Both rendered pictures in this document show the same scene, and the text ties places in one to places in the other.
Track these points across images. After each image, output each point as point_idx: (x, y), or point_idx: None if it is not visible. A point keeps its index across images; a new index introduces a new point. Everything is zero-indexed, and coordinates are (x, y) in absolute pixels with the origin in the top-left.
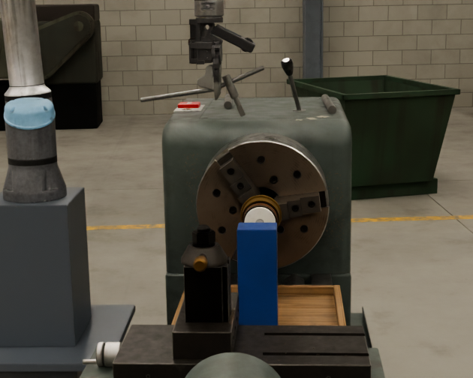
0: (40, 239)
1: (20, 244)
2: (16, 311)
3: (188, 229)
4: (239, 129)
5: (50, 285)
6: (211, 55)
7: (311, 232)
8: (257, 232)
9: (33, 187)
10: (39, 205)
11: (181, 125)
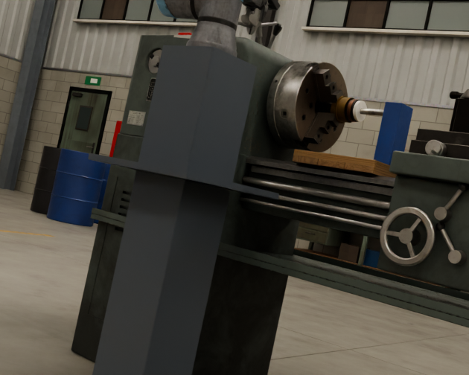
0: (237, 88)
1: (225, 88)
2: (208, 143)
3: (248, 118)
4: (283, 57)
5: (233, 127)
6: (263, 1)
7: (336, 132)
8: (407, 108)
9: (234, 46)
10: (243, 60)
11: (254, 42)
